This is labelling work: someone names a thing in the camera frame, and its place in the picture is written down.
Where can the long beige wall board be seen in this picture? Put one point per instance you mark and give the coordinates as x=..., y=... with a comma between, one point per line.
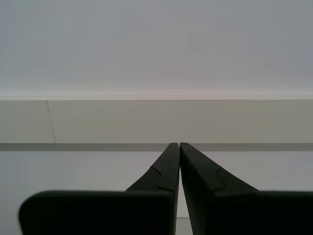
x=146, y=122

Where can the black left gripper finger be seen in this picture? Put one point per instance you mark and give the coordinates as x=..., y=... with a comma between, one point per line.
x=232, y=210
x=97, y=213

